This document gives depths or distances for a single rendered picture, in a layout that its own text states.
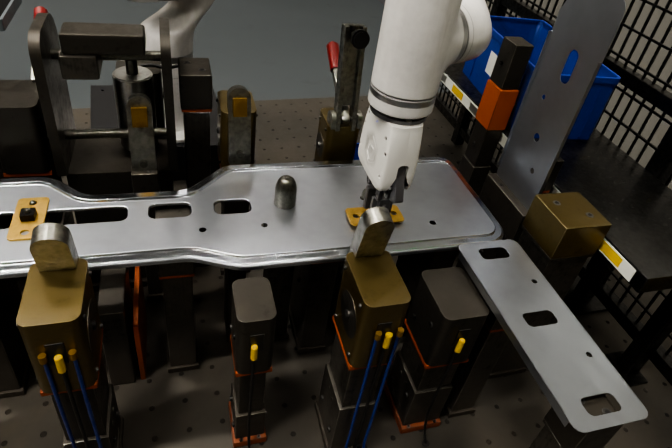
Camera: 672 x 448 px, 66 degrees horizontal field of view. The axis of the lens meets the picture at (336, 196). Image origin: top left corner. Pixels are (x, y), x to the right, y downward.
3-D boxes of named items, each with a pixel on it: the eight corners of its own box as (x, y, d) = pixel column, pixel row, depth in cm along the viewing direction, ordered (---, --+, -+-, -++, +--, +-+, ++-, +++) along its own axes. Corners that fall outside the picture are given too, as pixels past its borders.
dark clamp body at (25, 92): (37, 293, 96) (-21, 107, 73) (47, 249, 105) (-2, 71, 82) (80, 289, 98) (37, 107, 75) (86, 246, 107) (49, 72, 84)
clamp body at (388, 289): (330, 480, 76) (370, 329, 55) (311, 406, 85) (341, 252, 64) (371, 471, 78) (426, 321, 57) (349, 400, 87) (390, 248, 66)
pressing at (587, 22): (528, 214, 84) (627, 0, 63) (493, 173, 92) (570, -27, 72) (531, 214, 84) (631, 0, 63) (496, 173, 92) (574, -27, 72)
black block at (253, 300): (234, 469, 76) (238, 344, 58) (227, 407, 83) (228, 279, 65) (270, 461, 77) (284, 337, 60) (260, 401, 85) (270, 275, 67)
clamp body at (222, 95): (219, 277, 105) (218, 113, 82) (214, 240, 113) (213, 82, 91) (252, 273, 107) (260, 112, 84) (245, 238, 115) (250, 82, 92)
